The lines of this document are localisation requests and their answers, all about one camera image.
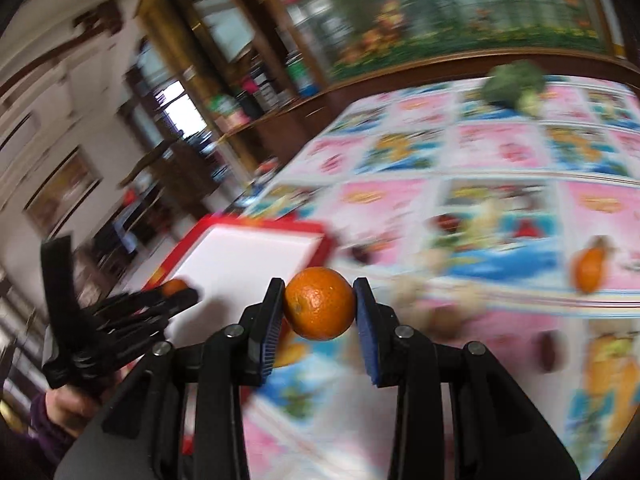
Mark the orange mandarin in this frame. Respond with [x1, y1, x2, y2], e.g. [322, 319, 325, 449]
[284, 266, 356, 341]
[160, 278, 189, 297]
[570, 246, 608, 294]

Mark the dark red jujube date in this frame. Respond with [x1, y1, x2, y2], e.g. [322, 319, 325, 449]
[535, 330, 567, 374]
[433, 214, 463, 235]
[349, 244, 373, 264]

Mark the person's left hand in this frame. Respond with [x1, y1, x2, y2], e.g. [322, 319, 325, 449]
[44, 372, 122, 438]

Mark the brown kiwi fruit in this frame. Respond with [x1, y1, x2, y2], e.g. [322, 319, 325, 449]
[425, 306, 465, 341]
[591, 235, 615, 252]

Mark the red box with white inside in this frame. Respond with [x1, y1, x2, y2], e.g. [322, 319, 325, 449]
[144, 214, 334, 348]

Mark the dark wooden chair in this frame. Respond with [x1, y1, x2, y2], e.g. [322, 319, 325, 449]
[118, 136, 218, 220]

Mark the green label plastic bottle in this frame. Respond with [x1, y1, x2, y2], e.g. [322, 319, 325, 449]
[286, 55, 318, 98]

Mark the green leafy vegetable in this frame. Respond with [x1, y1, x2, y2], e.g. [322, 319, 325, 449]
[480, 60, 547, 117]

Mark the glass display with artificial flowers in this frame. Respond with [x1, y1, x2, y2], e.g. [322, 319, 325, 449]
[281, 0, 605, 81]

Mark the framed wall painting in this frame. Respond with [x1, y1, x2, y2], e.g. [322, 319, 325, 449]
[23, 146, 102, 238]

